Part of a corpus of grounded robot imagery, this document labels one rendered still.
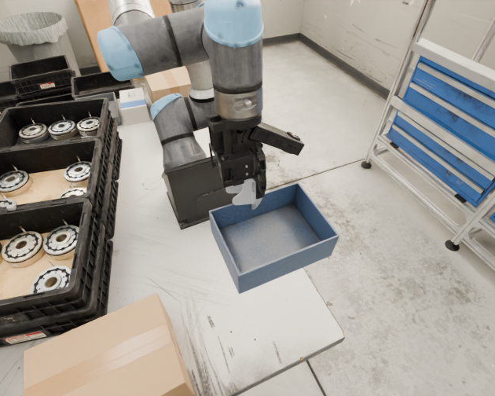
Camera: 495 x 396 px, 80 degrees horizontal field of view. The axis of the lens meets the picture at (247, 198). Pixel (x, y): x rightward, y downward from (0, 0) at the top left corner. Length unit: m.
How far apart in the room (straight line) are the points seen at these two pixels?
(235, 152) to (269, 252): 0.22
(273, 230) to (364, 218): 1.57
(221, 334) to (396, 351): 1.07
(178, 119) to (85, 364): 0.70
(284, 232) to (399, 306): 1.33
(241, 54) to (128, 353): 0.64
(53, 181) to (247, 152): 0.89
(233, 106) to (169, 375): 0.56
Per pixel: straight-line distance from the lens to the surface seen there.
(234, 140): 0.50
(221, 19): 0.42
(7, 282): 1.05
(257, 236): 0.62
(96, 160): 1.11
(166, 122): 1.01
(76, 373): 0.81
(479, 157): 1.92
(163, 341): 0.77
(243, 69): 0.43
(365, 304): 1.82
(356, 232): 2.07
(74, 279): 0.83
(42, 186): 1.27
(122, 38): 0.52
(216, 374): 0.90
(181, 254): 1.05
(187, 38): 0.51
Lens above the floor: 1.57
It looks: 47 degrees down
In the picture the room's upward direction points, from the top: straight up
